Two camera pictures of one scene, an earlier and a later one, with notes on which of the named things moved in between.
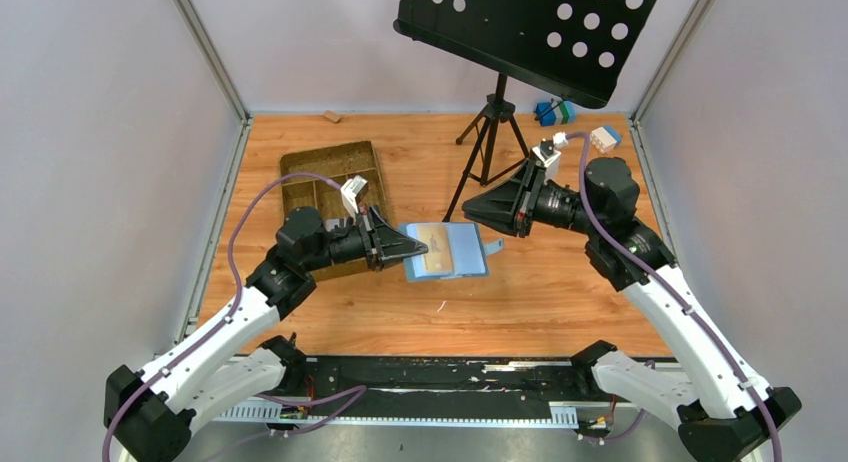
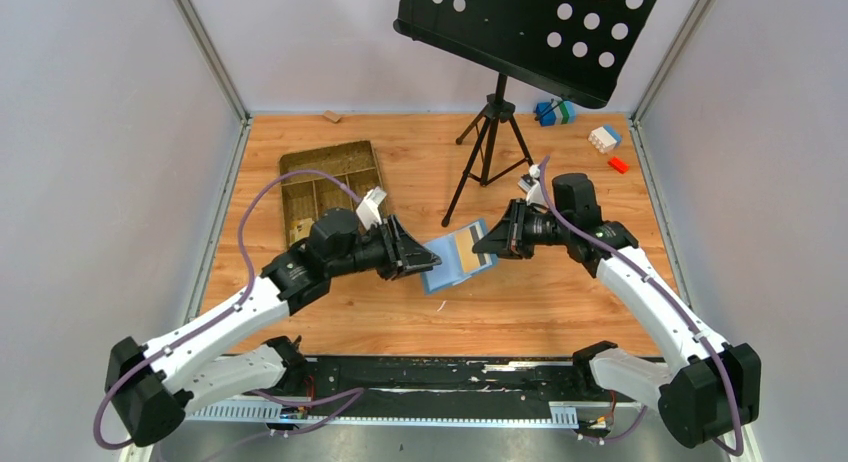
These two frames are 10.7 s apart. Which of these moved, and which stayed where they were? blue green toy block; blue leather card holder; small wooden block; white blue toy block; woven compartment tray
Moved: blue leather card holder
Stayed: blue green toy block; woven compartment tray; white blue toy block; small wooden block
